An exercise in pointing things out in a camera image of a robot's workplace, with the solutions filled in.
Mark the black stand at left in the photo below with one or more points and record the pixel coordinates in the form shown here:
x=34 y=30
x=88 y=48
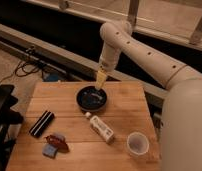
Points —
x=8 y=117

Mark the blue sponge block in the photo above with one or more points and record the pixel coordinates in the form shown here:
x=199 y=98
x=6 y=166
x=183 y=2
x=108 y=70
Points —
x=49 y=151

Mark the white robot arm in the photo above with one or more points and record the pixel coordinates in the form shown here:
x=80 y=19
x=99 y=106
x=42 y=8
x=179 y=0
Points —
x=181 y=136

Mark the metal rail beam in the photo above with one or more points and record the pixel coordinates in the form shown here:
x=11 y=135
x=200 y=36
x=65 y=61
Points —
x=154 y=94

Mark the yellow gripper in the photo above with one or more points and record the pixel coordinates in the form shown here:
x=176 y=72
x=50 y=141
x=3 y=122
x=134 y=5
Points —
x=100 y=79

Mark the white tube bottle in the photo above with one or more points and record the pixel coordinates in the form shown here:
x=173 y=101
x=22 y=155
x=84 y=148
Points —
x=106 y=133

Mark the blue object behind table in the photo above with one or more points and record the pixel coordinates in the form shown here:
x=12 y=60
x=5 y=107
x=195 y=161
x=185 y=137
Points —
x=51 y=77

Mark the black striped rectangular block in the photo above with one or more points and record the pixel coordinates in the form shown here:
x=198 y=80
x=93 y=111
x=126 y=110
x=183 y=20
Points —
x=41 y=124

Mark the dark ceramic bowl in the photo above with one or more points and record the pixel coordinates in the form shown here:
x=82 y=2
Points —
x=90 y=99

